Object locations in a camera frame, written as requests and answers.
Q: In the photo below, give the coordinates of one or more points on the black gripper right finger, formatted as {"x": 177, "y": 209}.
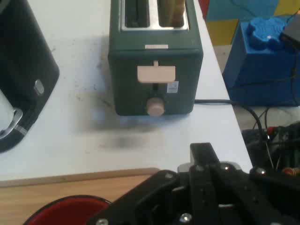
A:
{"x": 257, "y": 199}

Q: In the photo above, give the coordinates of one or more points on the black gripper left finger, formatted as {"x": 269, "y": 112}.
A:
{"x": 150, "y": 194}

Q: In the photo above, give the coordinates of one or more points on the black kitchen appliance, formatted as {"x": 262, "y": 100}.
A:
{"x": 21, "y": 58}

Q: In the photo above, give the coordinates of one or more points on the red bowl with black rim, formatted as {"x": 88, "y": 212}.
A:
{"x": 68, "y": 211}

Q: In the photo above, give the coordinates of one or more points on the toast slice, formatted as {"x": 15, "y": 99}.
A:
{"x": 176, "y": 11}

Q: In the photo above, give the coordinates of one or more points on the green two-slot toaster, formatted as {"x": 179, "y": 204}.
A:
{"x": 131, "y": 58}

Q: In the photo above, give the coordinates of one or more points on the small black box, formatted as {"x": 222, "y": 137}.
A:
{"x": 293, "y": 30}

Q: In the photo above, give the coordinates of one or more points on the wooden cutting board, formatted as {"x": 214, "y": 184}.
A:
{"x": 58, "y": 185}

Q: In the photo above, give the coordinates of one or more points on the blue box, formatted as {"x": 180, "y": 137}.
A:
{"x": 260, "y": 75}

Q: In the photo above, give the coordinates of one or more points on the blue knitted cloth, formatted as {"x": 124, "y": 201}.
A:
{"x": 263, "y": 32}

